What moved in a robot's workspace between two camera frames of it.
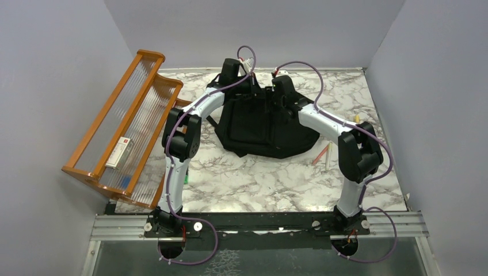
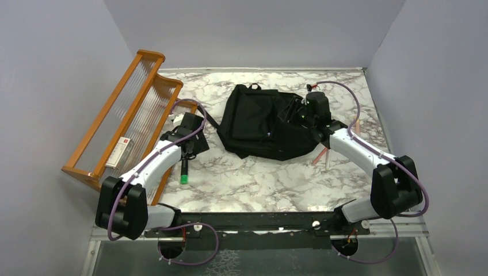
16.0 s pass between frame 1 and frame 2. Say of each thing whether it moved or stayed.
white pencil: stayed
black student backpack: stayed
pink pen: stayed
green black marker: stayed
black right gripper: moved
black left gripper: moved
